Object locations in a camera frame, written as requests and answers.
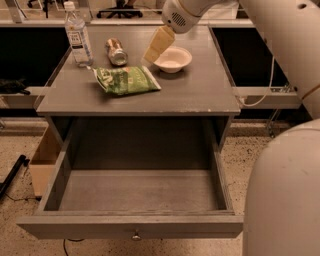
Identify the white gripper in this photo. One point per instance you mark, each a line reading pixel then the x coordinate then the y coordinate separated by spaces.
pixel 175 15

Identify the clear plastic water bottle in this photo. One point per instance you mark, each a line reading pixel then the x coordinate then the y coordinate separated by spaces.
pixel 78 37

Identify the silver metal can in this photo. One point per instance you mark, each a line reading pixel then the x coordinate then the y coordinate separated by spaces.
pixel 116 53

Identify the metal drawer knob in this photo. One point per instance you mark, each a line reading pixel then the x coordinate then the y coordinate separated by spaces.
pixel 136 236

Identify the white paper bowl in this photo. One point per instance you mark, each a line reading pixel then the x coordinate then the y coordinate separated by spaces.
pixel 173 59

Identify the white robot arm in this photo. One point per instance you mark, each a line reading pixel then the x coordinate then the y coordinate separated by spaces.
pixel 282 206

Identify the black office chair base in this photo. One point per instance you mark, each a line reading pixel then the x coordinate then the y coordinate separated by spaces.
pixel 123 8

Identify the open grey top drawer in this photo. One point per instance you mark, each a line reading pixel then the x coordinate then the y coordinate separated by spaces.
pixel 160 176

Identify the black bar on floor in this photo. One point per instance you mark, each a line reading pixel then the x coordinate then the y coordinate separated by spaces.
pixel 4 185

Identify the grey wooden cabinet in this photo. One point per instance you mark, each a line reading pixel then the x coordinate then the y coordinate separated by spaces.
pixel 200 89

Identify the black object on ledge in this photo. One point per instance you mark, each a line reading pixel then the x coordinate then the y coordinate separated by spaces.
pixel 12 86

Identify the green jalapeno chip bag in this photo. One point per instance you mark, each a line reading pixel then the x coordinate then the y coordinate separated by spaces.
pixel 126 80

